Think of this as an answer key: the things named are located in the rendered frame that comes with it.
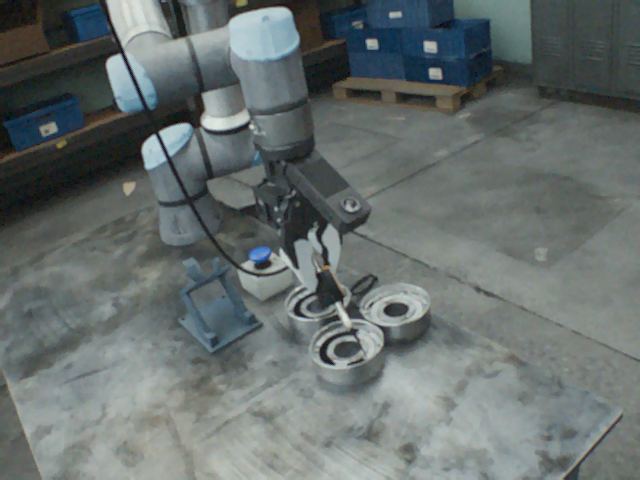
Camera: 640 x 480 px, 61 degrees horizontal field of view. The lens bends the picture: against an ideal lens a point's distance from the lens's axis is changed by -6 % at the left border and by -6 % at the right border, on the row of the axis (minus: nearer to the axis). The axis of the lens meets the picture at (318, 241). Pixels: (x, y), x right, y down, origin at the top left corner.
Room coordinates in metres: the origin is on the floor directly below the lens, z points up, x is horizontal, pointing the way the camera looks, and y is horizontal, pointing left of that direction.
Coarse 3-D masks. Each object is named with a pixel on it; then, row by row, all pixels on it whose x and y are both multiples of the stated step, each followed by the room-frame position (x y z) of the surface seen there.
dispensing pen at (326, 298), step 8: (312, 256) 0.68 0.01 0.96; (320, 272) 0.65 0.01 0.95; (328, 272) 0.65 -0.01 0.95; (320, 280) 0.65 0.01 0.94; (328, 280) 0.65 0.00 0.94; (320, 288) 0.65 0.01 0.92; (328, 288) 0.64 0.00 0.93; (336, 288) 0.64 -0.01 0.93; (320, 296) 0.66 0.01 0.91; (328, 296) 0.64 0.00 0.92; (336, 296) 0.64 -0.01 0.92; (344, 296) 0.64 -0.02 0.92; (328, 304) 0.64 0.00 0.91; (336, 304) 0.64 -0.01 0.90; (344, 312) 0.64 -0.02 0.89; (344, 320) 0.63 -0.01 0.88; (352, 328) 0.63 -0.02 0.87; (360, 344) 0.62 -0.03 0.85
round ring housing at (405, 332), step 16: (384, 288) 0.75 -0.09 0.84; (400, 288) 0.75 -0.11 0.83; (416, 288) 0.73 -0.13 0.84; (368, 304) 0.73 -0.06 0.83; (384, 304) 0.72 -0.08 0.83; (400, 304) 0.72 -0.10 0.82; (368, 320) 0.68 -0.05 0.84; (384, 320) 0.68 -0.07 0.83; (400, 320) 0.67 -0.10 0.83; (416, 320) 0.65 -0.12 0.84; (384, 336) 0.66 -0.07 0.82; (400, 336) 0.65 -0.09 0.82; (416, 336) 0.66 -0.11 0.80
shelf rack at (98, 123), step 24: (0, 0) 3.72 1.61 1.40; (168, 0) 4.28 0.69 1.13; (168, 24) 4.25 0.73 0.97; (72, 48) 3.89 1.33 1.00; (96, 48) 3.97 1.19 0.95; (0, 72) 3.63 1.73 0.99; (24, 72) 3.71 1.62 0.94; (96, 120) 4.09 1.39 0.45; (120, 120) 3.97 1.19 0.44; (144, 120) 4.06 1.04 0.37; (168, 120) 4.70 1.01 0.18; (192, 120) 4.27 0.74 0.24; (48, 144) 3.72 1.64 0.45; (72, 144) 3.78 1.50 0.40; (0, 168) 3.51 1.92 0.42; (24, 168) 3.59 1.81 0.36
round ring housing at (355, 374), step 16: (352, 320) 0.68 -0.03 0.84; (320, 336) 0.67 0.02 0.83; (352, 336) 0.66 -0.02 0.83; (368, 336) 0.66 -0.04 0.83; (336, 352) 0.65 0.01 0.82; (352, 352) 0.65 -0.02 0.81; (384, 352) 0.62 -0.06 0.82; (320, 368) 0.60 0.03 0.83; (336, 368) 0.59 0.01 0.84; (352, 368) 0.58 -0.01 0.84; (368, 368) 0.59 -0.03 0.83; (336, 384) 0.59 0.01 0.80; (352, 384) 0.59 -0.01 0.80
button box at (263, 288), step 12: (252, 264) 0.89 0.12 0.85; (264, 264) 0.88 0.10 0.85; (276, 264) 0.88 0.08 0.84; (240, 276) 0.89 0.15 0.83; (252, 276) 0.85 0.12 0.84; (276, 276) 0.86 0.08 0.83; (288, 276) 0.87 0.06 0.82; (252, 288) 0.86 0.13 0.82; (264, 288) 0.84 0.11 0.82; (276, 288) 0.85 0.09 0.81
